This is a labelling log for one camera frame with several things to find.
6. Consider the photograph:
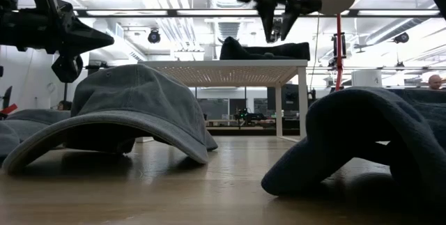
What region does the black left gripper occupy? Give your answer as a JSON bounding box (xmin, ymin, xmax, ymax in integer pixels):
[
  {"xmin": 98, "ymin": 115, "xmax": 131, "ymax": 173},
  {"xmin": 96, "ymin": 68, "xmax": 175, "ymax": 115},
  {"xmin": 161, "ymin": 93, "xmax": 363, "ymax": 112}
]
[{"xmin": 29, "ymin": 0, "xmax": 116, "ymax": 84}]

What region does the dark blue denim cap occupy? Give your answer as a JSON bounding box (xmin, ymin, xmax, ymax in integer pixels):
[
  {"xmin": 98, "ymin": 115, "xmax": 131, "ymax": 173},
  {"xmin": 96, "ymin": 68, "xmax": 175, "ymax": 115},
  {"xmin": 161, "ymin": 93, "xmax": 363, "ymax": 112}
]
[
  {"xmin": 219, "ymin": 36, "xmax": 311, "ymax": 61},
  {"xmin": 261, "ymin": 86, "xmax": 446, "ymax": 201}
]

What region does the black overhead bar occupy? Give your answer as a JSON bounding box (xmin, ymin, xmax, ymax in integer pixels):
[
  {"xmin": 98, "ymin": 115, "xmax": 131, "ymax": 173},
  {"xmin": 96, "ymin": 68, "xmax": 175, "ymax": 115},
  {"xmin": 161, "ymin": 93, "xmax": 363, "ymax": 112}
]
[{"xmin": 72, "ymin": 8, "xmax": 443, "ymax": 18}]

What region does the white metal shelf rack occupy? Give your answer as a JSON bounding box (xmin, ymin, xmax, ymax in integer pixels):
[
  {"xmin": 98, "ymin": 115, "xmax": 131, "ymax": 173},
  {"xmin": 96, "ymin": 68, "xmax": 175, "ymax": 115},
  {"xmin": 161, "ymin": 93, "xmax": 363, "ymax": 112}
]
[{"xmin": 137, "ymin": 59, "xmax": 309, "ymax": 145}]

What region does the black monitor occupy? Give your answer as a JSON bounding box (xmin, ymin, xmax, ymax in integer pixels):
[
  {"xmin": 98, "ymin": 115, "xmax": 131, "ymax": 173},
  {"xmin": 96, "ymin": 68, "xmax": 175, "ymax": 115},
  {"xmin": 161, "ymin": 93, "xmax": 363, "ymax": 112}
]
[{"xmin": 266, "ymin": 84, "xmax": 300, "ymax": 118}]

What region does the small black machine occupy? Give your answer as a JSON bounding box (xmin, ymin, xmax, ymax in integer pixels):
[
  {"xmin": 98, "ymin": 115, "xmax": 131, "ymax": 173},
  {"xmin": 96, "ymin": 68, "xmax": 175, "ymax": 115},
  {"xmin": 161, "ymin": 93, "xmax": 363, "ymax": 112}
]
[{"xmin": 232, "ymin": 107, "xmax": 268, "ymax": 128}]

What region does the white cylindrical machine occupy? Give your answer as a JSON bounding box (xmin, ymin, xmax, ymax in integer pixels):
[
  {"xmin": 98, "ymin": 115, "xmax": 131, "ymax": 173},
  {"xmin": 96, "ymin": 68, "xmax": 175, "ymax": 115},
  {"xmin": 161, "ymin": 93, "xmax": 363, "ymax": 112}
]
[{"xmin": 351, "ymin": 69, "xmax": 383, "ymax": 88}]

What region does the person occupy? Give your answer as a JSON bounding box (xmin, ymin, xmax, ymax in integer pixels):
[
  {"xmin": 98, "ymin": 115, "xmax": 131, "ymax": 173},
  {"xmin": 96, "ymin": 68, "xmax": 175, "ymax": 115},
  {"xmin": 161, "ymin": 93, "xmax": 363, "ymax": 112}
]
[{"xmin": 427, "ymin": 74, "xmax": 444, "ymax": 91}]

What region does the black ceiling camera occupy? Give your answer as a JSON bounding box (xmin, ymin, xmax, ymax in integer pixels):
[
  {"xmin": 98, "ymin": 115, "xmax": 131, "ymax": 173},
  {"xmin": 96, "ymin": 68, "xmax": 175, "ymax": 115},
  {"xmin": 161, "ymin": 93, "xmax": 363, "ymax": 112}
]
[
  {"xmin": 393, "ymin": 31, "xmax": 410, "ymax": 45},
  {"xmin": 147, "ymin": 29, "xmax": 162, "ymax": 45}
]

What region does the red handle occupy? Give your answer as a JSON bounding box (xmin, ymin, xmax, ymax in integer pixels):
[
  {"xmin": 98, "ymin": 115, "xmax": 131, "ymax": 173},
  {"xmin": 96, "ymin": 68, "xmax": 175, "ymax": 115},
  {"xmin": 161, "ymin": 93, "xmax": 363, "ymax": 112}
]
[{"xmin": 0, "ymin": 103, "xmax": 18, "ymax": 116}]

